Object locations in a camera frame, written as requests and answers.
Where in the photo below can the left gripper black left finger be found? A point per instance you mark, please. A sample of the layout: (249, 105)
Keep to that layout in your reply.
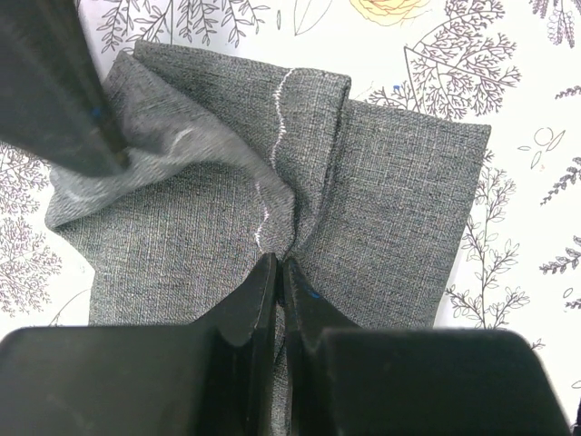
(210, 377)

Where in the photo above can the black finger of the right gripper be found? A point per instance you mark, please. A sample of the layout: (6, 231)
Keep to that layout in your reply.
(52, 100)

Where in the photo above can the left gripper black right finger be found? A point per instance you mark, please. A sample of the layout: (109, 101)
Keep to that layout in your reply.
(347, 380)

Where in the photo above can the grey cloth napkin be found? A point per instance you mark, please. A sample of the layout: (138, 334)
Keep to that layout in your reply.
(232, 159)

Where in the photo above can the floral tablecloth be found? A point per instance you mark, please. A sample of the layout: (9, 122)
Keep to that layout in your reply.
(512, 64)

